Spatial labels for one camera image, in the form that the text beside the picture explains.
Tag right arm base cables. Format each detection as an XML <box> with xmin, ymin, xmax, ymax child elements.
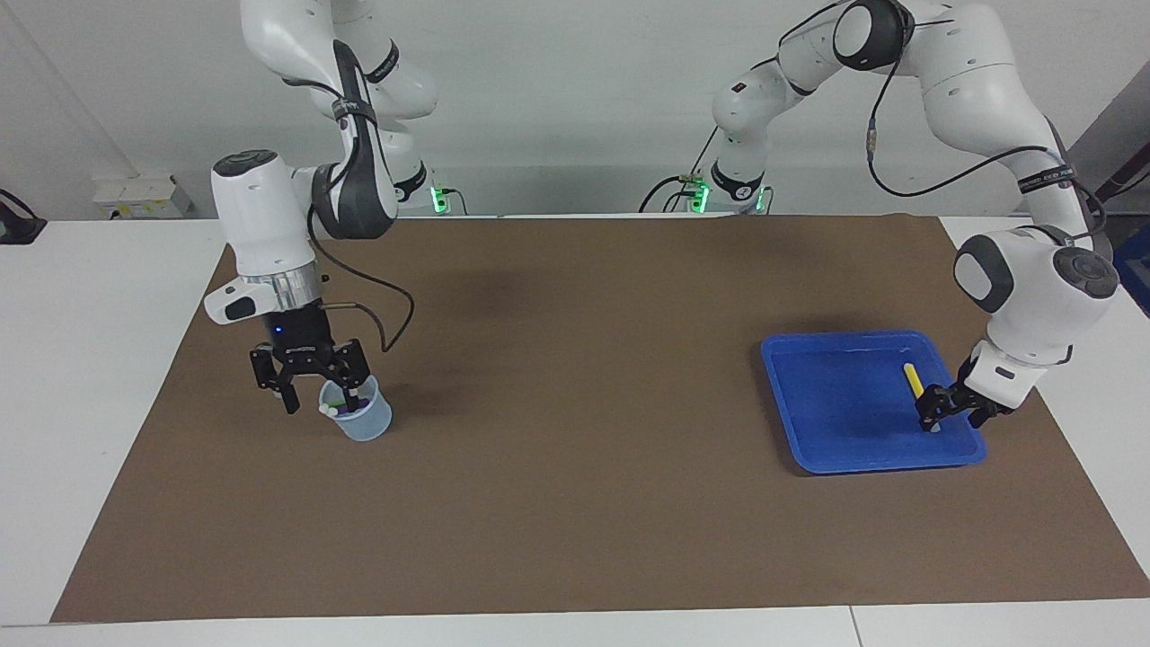
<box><xmin>422</xmin><ymin>184</ymin><xmax>468</xmax><ymax>217</ymax></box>

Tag blue plastic tray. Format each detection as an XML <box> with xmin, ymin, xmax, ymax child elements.
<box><xmin>760</xmin><ymin>330</ymin><xmax>987</xmax><ymax>475</ymax></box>

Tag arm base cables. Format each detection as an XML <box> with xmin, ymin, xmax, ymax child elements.
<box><xmin>422</xmin><ymin>184</ymin><xmax>468</xmax><ymax>217</ymax></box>
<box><xmin>639</xmin><ymin>126</ymin><xmax>724</xmax><ymax>215</ymax></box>

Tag black stand with pole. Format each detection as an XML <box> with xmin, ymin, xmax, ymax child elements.
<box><xmin>1047</xmin><ymin>144</ymin><xmax>1150</xmax><ymax>239</ymax></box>

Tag blue box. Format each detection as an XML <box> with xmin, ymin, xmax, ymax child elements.
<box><xmin>1105</xmin><ymin>225</ymin><xmax>1150</xmax><ymax>317</ymax></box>

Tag white wall socket box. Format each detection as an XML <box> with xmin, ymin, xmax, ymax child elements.
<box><xmin>93</xmin><ymin>173</ymin><xmax>191</xmax><ymax>221</ymax></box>

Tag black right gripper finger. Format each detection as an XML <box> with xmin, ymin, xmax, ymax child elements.
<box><xmin>250</xmin><ymin>346</ymin><xmax>302</xmax><ymax>416</ymax></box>
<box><xmin>328</xmin><ymin>339</ymin><xmax>371</xmax><ymax>405</ymax></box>

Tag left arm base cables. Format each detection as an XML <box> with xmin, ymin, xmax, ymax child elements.
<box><xmin>639</xmin><ymin>126</ymin><xmax>724</xmax><ymax>215</ymax></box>

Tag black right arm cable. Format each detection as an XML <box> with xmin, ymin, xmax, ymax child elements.
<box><xmin>279</xmin><ymin>76</ymin><xmax>416</xmax><ymax>353</ymax></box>

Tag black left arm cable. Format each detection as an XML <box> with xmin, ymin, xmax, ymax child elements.
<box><xmin>777</xmin><ymin>0</ymin><xmax>1110</xmax><ymax>261</ymax></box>

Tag brown table mat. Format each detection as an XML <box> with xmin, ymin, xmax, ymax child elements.
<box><xmin>49</xmin><ymin>214</ymin><xmax>1150</xmax><ymax>624</ymax></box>

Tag clear plastic cup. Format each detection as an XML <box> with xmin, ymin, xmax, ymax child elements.
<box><xmin>319</xmin><ymin>368</ymin><xmax>394</xmax><ymax>442</ymax></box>

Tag black table clamp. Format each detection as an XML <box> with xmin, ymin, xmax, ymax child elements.
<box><xmin>0</xmin><ymin>189</ymin><xmax>48</xmax><ymax>245</ymax></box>

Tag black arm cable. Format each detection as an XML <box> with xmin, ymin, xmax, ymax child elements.
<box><xmin>279</xmin><ymin>76</ymin><xmax>416</xmax><ymax>353</ymax></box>
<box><xmin>777</xmin><ymin>0</ymin><xmax>1110</xmax><ymax>261</ymax></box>

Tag yellow pen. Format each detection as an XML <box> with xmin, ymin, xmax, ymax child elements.
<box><xmin>903</xmin><ymin>362</ymin><xmax>942</xmax><ymax>434</ymax></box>

